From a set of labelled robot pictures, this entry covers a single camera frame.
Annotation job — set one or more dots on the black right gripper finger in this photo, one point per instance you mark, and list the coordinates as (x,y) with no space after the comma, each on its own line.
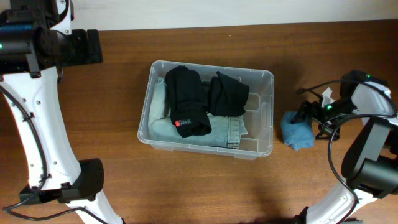
(302,115)
(325,131)

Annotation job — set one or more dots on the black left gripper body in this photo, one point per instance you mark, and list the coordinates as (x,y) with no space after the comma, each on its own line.
(82,46)

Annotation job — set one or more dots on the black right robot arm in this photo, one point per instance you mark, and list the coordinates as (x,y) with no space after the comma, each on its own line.
(366,175)

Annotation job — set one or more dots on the blue cloth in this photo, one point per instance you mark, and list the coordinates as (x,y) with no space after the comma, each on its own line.
(299,135)

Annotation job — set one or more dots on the clear plastic storage bin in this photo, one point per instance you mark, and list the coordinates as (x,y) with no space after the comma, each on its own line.
(258,118)

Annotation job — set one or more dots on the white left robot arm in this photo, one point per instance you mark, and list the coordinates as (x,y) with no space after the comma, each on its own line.
(37,43)

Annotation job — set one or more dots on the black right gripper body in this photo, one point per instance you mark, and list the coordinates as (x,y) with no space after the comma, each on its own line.
(322,114)

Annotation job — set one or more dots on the dark green cloth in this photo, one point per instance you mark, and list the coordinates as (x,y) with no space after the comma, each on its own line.
(227,96)

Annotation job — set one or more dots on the black garment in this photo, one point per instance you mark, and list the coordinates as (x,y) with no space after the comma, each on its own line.
(188,103)

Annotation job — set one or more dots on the light blue jeans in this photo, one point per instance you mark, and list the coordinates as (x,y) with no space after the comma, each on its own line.
(226,131)

